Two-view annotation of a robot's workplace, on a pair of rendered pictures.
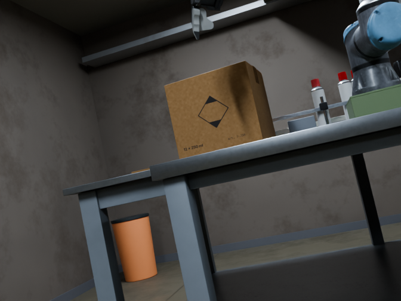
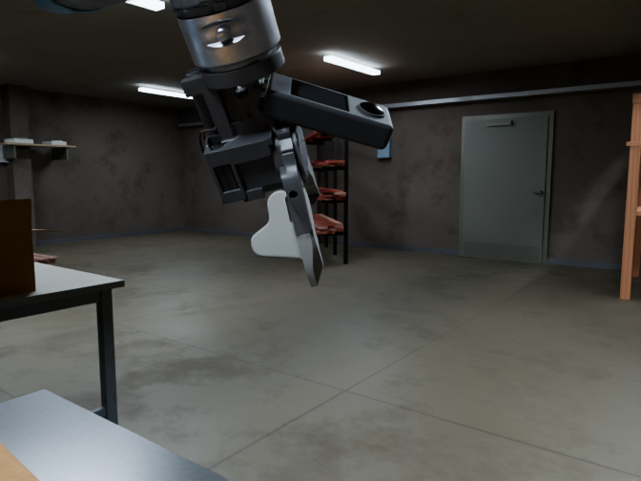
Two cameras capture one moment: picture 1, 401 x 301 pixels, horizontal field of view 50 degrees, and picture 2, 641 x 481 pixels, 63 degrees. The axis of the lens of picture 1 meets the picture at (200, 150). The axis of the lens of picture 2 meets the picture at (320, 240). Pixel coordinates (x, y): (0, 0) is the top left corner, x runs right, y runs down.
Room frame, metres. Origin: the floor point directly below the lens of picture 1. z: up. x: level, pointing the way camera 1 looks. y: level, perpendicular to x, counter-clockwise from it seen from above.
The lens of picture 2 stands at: (1.58, 0.13, 1.24)
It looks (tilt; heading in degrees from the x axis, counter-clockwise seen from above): 7 degrees down; 202
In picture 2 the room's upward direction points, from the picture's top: straight up
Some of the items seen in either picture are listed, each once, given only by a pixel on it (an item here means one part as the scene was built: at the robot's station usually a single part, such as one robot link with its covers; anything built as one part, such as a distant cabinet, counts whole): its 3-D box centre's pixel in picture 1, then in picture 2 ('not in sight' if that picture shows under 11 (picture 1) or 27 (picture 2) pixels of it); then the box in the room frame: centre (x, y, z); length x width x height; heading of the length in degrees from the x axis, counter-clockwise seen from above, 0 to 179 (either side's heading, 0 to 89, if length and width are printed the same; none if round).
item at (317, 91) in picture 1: (320, 103); not in sight; (1.79, -0.53, 0.98); 0.05 x 0.05 x 0.20
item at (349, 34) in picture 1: (366, 43); not in sight; (1.36, -0.59, 1.09); 0.13 x 0.12 x 0.14; 0
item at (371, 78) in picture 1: (373, 79); not in sight; (1.37, -0.59, 0.97); 0.15 x 0.15 x 0.10
